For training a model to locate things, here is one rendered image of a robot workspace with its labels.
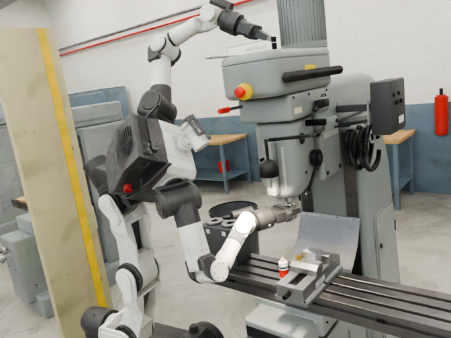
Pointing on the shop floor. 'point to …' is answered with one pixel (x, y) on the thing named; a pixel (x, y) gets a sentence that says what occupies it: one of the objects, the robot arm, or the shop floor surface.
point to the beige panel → (52, 174)
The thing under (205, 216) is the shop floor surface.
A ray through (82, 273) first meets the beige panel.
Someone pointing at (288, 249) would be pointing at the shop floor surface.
